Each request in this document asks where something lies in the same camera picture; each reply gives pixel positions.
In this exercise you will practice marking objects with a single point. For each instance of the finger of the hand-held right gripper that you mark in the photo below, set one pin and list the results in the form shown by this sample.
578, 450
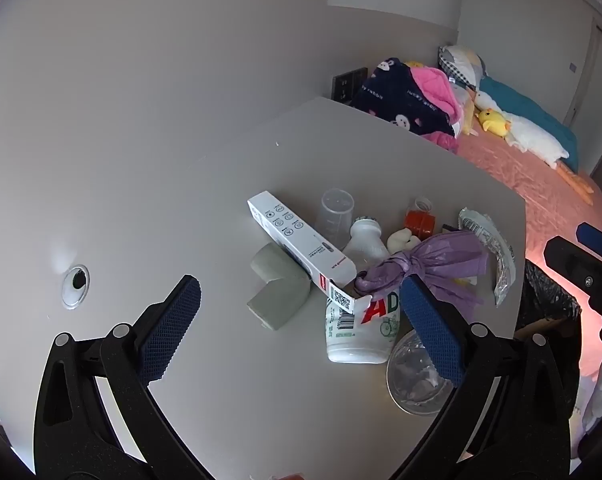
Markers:
571, 260
593, 235

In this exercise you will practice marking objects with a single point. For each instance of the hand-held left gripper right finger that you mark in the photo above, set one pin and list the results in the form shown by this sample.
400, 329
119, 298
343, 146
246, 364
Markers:
431, 330

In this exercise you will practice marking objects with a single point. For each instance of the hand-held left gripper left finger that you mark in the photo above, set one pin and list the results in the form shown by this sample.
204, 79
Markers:
171, 330

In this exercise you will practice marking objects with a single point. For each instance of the black-lined waste bin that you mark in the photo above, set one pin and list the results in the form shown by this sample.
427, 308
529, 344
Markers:
546, 295

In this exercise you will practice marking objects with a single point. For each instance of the white plastic drink bottle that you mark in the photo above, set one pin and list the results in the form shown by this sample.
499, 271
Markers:
361, 340

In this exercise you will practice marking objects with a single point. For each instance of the clear plastic lid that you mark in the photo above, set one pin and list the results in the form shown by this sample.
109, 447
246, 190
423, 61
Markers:
411, 380

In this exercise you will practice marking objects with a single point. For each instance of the white plush toy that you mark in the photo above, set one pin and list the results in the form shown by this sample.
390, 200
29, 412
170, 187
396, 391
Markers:
601, 395

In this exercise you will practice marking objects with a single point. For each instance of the purple plastic bag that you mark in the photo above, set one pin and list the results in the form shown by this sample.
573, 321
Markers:
441, 260

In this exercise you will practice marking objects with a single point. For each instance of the silver foil wrapper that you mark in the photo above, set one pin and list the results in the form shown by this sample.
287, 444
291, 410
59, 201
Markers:
491, 240

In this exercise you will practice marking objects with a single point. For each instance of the bed with pink sheet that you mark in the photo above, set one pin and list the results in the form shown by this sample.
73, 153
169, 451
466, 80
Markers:
521, 185

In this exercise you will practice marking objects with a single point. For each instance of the red ribbed bottle cap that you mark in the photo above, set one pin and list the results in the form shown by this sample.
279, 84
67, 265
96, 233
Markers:
421, 223

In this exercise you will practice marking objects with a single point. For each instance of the grey foam corner piece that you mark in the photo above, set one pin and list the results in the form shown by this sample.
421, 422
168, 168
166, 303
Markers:
276, 305

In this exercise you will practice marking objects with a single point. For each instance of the white goose plush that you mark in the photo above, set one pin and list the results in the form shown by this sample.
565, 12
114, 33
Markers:
531, 137

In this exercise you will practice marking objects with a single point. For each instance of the clear plastic measuring cup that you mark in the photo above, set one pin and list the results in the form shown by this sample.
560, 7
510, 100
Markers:
333, 220

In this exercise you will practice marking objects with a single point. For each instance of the grey wardrobe door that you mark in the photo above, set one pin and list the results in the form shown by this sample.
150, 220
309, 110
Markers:
596, 85

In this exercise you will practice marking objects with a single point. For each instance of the teal blanket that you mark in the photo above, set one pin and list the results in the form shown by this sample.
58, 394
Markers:
521, 102

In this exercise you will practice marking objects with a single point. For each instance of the yellow duck plush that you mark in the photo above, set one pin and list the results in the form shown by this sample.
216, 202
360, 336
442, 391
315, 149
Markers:
493, 121

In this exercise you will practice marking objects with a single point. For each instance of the long white cardboard box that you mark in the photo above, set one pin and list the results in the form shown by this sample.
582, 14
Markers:
301, 240

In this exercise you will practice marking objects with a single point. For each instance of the pink fleece blanket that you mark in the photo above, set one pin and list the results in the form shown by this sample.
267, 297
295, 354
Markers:
431, 85

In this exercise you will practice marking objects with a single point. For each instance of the checkered pillow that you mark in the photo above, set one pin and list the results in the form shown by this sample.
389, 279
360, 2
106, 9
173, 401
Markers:
456, 60

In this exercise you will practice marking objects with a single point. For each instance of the navy printed blanket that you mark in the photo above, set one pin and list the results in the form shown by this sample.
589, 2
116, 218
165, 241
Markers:
391, 100

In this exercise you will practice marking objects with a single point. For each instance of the black wall socket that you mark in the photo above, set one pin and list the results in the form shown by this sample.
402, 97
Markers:
343, 87

